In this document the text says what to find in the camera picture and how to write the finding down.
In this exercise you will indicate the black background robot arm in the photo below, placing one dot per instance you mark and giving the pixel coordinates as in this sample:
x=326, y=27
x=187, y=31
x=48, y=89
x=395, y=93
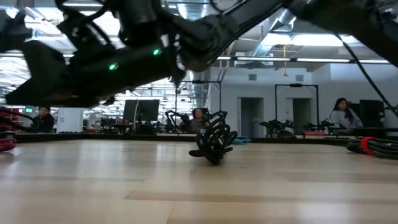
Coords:
x=317, y=126
x=182, y=119
x=275, y=126

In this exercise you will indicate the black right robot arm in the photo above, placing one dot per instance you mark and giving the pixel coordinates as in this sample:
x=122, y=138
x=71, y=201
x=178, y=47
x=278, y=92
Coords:
x=357, y=21

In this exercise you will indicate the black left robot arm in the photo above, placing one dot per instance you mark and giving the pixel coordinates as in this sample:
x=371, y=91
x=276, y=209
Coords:
x=77, y=77

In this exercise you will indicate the person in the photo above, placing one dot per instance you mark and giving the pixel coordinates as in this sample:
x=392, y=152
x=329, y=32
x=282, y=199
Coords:
x=343, y=116
x=197, y=124
x=43, y=123

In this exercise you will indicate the grey door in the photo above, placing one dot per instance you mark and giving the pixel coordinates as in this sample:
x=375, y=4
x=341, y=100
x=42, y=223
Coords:
x=301, y=115
x=252, y=116

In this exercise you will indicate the black computer monitor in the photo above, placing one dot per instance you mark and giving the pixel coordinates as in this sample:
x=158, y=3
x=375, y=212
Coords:
x=371, y=113
x=146, y=110

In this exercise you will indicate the ceiling light strip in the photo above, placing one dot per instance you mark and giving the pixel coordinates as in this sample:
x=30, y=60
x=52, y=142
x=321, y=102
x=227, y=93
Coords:
x=311, y=59

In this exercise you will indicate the thin black strut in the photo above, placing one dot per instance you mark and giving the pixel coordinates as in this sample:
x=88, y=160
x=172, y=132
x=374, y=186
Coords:
x=370, y=79

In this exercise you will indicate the black gantry frame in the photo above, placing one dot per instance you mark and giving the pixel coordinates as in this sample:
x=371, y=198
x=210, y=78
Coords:
x=295, y=85

